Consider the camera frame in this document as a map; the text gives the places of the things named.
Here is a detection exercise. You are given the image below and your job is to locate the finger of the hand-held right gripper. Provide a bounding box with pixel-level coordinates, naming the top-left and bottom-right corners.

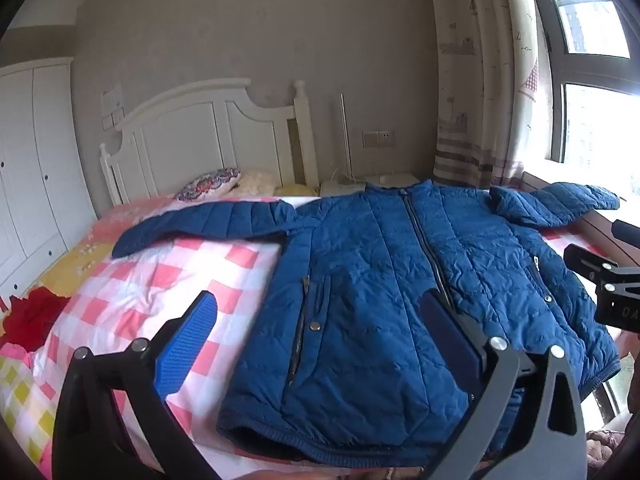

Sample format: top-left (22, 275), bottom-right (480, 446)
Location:
top-left (563, 244), bottom-right (640, 293)
top-left (612, 219), bottom-right (640, 263)

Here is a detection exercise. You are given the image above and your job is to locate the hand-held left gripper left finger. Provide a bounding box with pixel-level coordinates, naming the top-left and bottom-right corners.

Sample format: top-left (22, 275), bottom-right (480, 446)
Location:
top-left (51, 289), bottom-right (219, 480)

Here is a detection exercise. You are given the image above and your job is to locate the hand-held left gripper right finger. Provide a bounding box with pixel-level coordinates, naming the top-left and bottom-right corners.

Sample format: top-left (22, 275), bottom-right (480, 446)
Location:
top-left (420, 290), bottom-right (587, 480)

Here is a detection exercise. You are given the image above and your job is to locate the blue puffer jacket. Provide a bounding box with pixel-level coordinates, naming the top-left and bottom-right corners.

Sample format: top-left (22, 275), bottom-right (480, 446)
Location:
top-left (111, 179), bottom-right (622, 466)

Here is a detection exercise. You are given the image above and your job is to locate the pink checked blanket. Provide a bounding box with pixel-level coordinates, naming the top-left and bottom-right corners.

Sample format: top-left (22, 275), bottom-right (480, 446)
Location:
top-left (0, 194), bottom-right (601, 480)

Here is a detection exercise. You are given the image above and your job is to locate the window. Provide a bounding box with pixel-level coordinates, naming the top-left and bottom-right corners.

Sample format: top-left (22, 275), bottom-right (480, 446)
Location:
top-left (525, 0), bottom-right (640, 196)

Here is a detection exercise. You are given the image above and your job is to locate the yellow floral sheet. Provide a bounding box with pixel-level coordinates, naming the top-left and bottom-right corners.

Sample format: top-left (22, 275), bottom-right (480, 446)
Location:
top-left (39, 237), bottom-right (119, 297)

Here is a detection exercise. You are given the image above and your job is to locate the red cloth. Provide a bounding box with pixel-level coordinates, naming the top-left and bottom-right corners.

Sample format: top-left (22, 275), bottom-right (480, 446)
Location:
top-left (0, 287), bottom-right (72, 352)

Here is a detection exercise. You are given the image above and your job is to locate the patterned round cushion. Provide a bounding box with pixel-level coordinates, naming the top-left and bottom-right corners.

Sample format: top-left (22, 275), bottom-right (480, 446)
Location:
top-left (173, 166), bottom-right (243, 202)

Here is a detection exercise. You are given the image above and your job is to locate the cream fluffy pillow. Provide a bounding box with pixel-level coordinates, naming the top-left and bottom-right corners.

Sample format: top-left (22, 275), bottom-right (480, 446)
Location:
top-left (235, 169), bottom-right (277, 196)

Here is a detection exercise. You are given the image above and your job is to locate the white bed headboard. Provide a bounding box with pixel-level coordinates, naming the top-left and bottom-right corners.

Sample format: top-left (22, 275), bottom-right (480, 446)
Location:
top-left (99, 78), bottom-right (320, 206)

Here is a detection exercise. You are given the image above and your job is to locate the printed curtain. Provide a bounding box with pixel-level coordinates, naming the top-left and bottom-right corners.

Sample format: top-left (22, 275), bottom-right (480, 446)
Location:
top-left (425, 0), bottom-right (556, 189)

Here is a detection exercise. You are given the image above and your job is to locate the white stick lamp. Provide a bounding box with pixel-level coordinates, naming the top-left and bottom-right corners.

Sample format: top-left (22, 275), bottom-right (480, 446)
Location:
top-left (330, 93), bottom-right (368, 186)

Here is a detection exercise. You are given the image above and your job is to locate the white wardrobe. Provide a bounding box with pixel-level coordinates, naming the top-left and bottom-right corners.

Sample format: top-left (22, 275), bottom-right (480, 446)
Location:
top-left (0, 57), bottom-right (98, 306)

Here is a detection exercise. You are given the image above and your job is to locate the beige wall socket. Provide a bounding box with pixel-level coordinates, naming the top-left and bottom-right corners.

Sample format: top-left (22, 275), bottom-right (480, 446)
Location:
top-left (362, 129), bottom-right (395, 148)

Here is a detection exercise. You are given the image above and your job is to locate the white wall switch panel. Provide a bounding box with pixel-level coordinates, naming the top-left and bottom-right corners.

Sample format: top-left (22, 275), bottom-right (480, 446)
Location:
top-left (100, 85), bottom-right (126, 133)

